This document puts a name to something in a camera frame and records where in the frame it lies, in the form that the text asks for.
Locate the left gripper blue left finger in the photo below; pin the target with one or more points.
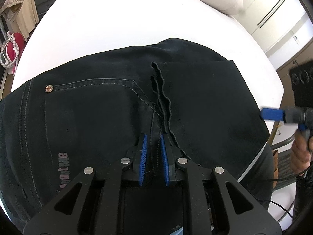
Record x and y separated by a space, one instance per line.
139 155

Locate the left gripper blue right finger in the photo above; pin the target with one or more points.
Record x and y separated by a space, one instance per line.
169 155

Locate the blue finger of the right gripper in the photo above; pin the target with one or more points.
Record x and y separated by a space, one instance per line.
273 114

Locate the black denim pants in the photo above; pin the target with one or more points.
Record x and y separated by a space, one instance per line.
90 111

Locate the person right hand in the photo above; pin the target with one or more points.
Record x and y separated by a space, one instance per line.
300 155

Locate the grey mesh chair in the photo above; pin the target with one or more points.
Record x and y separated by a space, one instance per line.
283 173

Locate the black shiny jacket sleeve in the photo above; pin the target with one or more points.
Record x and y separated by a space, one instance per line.
303 194

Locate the beige curtain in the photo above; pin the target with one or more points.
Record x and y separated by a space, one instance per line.
27 18

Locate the beige puffer jacket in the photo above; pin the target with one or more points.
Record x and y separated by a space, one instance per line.
10 10

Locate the black camera box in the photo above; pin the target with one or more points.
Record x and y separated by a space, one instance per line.
302 84

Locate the white wardrobe with black handles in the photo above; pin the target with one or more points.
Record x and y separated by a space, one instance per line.
270 22

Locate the red bag with white rope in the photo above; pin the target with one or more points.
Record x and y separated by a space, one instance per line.
11 51

